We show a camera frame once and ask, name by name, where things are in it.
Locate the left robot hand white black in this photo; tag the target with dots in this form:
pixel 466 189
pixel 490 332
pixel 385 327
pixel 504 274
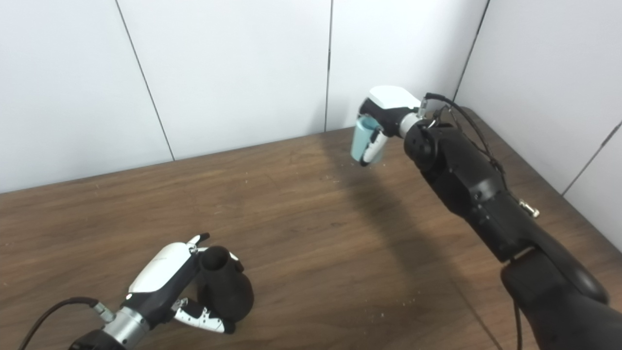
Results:
pixel 160 267

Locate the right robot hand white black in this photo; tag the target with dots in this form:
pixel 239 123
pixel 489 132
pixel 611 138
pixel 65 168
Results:
pixel 391 104

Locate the black flared nozzle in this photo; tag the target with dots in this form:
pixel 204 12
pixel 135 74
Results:
pixel 228 291

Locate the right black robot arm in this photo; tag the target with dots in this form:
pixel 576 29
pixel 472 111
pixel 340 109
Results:
pixel 466 180

